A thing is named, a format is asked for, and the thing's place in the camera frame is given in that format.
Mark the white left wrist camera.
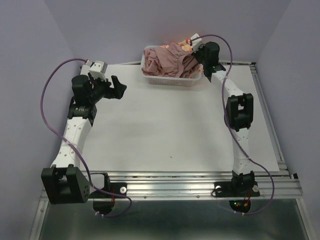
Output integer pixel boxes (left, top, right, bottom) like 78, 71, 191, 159
89, 61, 108, 79

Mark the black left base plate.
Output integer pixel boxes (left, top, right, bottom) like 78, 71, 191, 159
89, 182, 128, 217

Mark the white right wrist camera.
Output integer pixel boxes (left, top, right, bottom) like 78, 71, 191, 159
189, 33, 204, 53

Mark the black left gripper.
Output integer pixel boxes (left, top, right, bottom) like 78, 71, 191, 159
88, 72, 127, 104

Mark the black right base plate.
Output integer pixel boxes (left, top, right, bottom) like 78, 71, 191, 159
211, 181, 260, 214

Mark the white plastic basket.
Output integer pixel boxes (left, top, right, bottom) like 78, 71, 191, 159
140, 46, 202, 87

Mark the pink skirt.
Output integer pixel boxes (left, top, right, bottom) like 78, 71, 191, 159
141, 42, 201, 78

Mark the orange floral skirt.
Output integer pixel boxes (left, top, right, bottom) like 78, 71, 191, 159
163, 33, 200, 51

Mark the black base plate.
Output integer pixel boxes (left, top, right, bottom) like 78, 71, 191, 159
89, 182, 128, 217
211, 181, 260, 214

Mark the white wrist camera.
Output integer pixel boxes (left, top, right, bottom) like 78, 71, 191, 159
189, 33, 204, 53
89, 61, 108, 79

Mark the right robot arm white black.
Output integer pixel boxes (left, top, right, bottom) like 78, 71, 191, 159
192, 41, 256, 198

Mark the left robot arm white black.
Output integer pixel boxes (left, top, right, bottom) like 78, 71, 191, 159
41, 74, 127, 205

